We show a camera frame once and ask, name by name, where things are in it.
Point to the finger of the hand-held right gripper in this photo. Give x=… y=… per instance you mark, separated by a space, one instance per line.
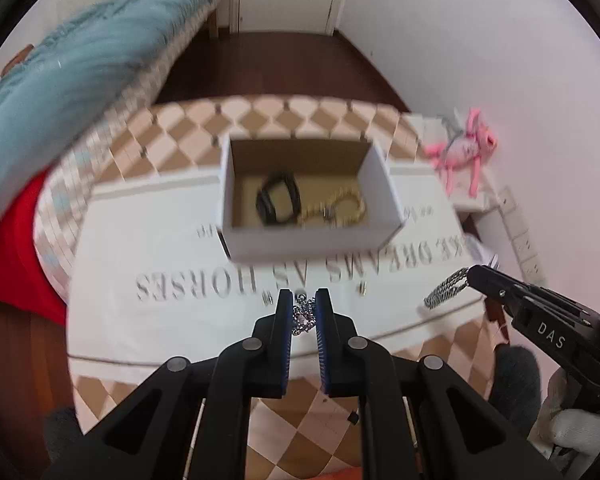
x=500 y=282

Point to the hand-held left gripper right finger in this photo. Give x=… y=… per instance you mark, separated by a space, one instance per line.
x=325 y=330

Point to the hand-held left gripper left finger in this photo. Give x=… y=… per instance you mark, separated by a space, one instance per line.
x=282 y=325

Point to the white cardboard box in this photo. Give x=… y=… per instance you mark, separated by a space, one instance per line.
x=305 y=242

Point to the person's right hand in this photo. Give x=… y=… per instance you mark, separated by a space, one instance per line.
x=585 y=430

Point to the white power strip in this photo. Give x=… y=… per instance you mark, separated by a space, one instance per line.
x=522 y=235

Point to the grey fuzzy stool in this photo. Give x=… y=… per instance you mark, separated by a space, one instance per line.
x=515 y=385

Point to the white printed cloth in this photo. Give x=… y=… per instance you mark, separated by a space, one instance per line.
x=180 y=320

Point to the pink plush toy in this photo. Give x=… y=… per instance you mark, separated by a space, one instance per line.
x=460 y=147

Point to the checkered tablecloth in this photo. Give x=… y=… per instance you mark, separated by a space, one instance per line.
x=280 y=115

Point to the red cloth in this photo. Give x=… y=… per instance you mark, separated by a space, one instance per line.
x=15 y=260

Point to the light blue blanket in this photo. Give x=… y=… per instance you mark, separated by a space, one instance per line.
x=75 y=90

